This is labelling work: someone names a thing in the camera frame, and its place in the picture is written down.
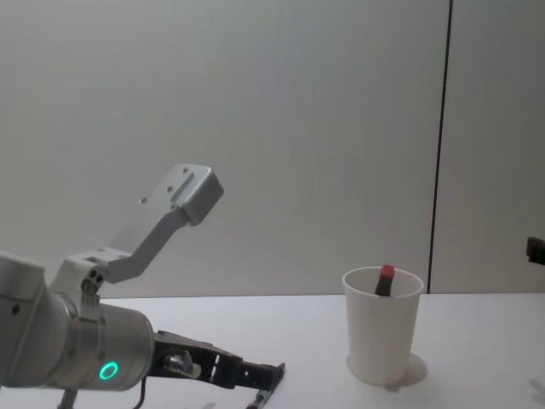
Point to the white paper cup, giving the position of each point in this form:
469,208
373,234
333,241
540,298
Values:
381,332

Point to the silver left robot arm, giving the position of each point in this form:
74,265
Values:
98,336

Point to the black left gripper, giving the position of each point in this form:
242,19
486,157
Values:
204,360

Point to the dark brown box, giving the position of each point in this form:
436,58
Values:
536,250

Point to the black marker with red cap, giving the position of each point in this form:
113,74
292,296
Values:
386,281

